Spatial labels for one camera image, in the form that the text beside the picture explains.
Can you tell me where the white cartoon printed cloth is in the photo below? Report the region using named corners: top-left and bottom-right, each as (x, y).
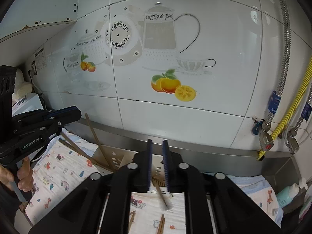
top-left (24, 136), bottom-right (284, 234)

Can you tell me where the metal valve red handle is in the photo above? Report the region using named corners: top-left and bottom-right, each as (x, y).
top-left (252, 117), bottom-right (275, 152)

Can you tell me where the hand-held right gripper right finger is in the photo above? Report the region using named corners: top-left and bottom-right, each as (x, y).
top-left (162, 139), bottom-right (283, 234)

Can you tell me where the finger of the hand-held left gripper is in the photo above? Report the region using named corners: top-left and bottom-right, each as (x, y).
top-left (18, 112), bottom-right (82, 142)
top-left (13, 106), bottom-right (78, 127)

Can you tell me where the white microwave oven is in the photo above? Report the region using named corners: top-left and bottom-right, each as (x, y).
top-left (12, 93), bottom-right (45, 117)

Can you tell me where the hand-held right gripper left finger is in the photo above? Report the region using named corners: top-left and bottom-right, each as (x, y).
top-left (28, 139), bottom-right (153, 234)

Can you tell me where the slim brown chopstick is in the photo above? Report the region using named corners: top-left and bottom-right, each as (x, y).
top-left (60, 132), bottom-right (113, 171)
top-left (59, 138), bottom-right (109, 169)
top-left (84, 113), bottom-right (116, 172)
top-left (152, 179), bottom-right (173, 210)

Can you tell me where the long corrugated metal hose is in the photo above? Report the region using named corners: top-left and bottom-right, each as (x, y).
top-left (262, 0), bottom-right (293, 132)

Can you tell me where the plain metal valve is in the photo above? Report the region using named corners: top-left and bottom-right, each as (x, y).
top-left (284, 128), bottom-right (300, 155)

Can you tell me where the short corrugated metal hose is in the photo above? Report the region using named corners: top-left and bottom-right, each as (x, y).
top-left (286, 78), bottom-right (312, 137)

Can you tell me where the person's left forearm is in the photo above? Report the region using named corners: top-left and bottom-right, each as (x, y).
top-left (0, 183), bottom-right (25, 234)

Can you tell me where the yellow gas hose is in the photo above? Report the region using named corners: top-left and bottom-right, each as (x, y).
top-left (257, 56), bottom-right (312, 161)

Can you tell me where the pile of wooden chopsticks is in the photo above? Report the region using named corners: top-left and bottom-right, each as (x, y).
top-left (127, 210), bottom-right (166, 234)

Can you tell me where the cream bundle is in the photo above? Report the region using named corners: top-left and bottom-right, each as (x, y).
top-left (12, 69), bottom-right (33, 100)

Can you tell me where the person's left hand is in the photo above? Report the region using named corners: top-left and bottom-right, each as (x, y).
top-left (0, 156), bottom-right (34, 193)

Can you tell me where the teal soap pump bottle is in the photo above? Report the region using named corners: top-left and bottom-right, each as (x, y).
top-left (275, 177), bottom-right (309, 209)

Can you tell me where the wall notice sticker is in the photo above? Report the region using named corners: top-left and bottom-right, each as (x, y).
top-left (34, 47), bottom-right (47, 70)

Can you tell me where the cream plastic utensil holder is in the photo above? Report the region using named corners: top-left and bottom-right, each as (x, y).
top-left (94, 144), bottom-right (176, 198)

